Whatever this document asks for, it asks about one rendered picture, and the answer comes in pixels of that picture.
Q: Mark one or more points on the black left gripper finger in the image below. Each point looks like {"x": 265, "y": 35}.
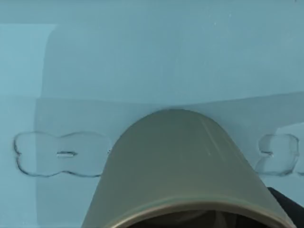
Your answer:
{"x": 289, "y": 206}

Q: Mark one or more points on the olive grey cup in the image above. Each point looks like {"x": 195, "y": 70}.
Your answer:
{"x": 173, "y": 161}

